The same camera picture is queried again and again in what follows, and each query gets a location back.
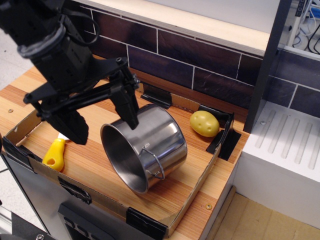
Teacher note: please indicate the dark grey vertical post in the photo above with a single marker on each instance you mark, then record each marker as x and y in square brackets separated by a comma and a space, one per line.
[257, 103]

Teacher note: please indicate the cardboard fence with black tape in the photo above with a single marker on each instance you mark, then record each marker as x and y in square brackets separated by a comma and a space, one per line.
[187, 201]

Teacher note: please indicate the yellow handled white toy knife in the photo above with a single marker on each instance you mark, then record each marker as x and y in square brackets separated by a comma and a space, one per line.
[54, 157]

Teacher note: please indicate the yellow plastic toy potato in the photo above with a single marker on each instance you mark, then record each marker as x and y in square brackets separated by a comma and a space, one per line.
[204, 123]

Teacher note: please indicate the white ribbed drainboard sink unit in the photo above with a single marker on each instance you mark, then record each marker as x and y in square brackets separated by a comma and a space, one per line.
[280, 163]

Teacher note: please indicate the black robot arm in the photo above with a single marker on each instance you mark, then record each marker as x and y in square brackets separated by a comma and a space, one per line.
[45, 34]

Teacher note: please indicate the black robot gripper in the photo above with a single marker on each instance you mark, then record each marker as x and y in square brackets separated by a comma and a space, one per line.
[75, 79]

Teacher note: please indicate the stainless steel metal pot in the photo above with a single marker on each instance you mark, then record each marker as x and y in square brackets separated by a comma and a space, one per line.
[146, 155]

